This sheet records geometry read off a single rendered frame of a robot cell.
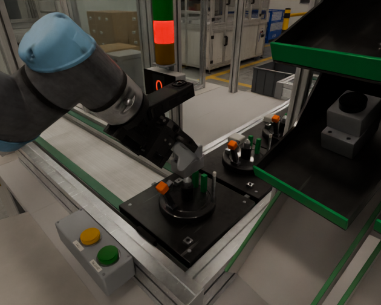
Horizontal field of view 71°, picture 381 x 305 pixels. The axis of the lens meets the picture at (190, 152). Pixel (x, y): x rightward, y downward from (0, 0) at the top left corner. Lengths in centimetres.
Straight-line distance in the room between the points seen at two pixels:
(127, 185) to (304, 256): 54
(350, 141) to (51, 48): 36
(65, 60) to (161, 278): 40
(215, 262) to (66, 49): 44
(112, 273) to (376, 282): 43
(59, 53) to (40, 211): 65
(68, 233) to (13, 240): 23
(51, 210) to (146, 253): 40
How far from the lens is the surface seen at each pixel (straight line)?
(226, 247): 60
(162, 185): 56
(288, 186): 35
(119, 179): 86
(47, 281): 74
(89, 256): 61
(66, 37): 34
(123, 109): 39
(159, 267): 57
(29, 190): 103
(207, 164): 81
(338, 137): 39
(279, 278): 49
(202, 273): 56
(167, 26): 70
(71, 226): 68
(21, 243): 85
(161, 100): 46
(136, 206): 67
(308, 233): 49
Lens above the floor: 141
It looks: 31 degrees down
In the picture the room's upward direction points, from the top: straight up
